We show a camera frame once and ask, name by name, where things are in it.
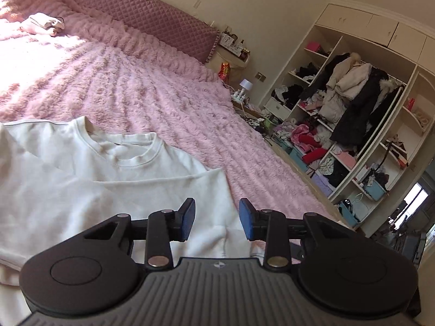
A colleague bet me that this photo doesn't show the pink fuzzy garment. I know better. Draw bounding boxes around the pink fuzzy garment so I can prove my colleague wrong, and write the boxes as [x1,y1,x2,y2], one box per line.
[290,124,317,151]

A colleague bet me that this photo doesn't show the red garment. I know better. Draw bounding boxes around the red garment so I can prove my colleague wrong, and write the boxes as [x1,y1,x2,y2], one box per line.
[302,148,329,165]

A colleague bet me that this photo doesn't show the black fur-trimmed coat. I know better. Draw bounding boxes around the black fur-trimmed coat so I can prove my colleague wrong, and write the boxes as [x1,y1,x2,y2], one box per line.
[330,68,402,151]

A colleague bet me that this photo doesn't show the blue storage box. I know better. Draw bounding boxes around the blue storage box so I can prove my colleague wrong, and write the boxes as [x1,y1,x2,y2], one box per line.
[363,177,389,202]

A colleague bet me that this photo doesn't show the purple quilted headboard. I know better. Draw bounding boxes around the purple quilted headboard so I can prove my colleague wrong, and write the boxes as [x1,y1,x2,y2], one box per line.
[32,0,220,64]

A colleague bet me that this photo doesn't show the red snack bag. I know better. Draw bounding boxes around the red snack bag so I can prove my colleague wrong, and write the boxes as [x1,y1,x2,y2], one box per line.
[217,62,232,81]

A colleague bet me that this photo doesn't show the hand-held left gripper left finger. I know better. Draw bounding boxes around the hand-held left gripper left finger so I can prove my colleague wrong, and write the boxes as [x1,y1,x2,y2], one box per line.
[83,198,197,268]

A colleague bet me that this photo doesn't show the beige padded coat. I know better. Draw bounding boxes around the beige padded coat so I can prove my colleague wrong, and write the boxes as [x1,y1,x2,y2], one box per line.
[319,52,372,123]

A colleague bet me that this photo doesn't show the pink fluffy blanket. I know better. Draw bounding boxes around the pink fluffy blanket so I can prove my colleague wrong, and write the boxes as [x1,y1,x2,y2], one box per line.
[0,0,350,231]

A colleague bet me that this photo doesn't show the wooden nightstand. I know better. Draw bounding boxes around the wooden nightstand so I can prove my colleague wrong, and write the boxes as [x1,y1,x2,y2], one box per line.
[233,98,272,120]

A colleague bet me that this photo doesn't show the cream bedside cabinet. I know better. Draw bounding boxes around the cream bedside cabinet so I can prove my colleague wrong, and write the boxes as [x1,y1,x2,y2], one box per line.
[206,46,250,87]

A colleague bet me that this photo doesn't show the dark hanging jacket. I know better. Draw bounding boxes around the dark hanging jacket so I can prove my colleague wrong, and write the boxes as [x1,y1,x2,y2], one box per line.
[307,54,350,101]

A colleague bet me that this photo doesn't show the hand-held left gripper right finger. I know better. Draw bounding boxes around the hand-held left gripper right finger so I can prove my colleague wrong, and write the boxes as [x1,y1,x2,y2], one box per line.
[239,198,344,268]

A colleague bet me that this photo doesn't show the folded pink white clothes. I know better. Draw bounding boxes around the folded pink white clothes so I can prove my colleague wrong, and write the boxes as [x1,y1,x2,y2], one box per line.
[20,12,66,37]

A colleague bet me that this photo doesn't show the white printed sweatshirt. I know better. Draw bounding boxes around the white printed sweatshirt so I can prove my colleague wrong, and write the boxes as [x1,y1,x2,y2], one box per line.
[0,116,268,323]

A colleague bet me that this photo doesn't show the blue bin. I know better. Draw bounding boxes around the blue bin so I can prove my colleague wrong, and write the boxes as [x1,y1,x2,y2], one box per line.
[339,200,361,227]

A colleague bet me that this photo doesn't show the cream open wardrobe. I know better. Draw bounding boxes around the cream open wardrobe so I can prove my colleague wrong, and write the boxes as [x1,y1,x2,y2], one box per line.
[262,3,435,231]

